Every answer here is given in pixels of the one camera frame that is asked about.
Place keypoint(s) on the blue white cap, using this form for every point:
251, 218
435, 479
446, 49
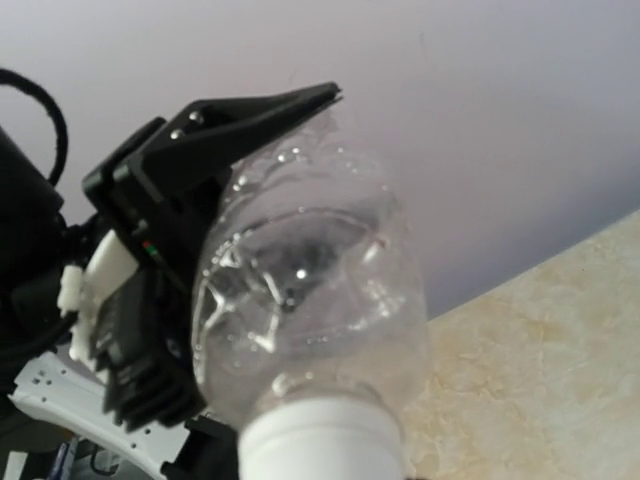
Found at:
325, 438

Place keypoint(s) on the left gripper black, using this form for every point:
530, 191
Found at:
158, 191

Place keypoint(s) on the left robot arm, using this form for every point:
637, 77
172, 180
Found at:
38, 375

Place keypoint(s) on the clear bottle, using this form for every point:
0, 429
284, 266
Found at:
308, 284

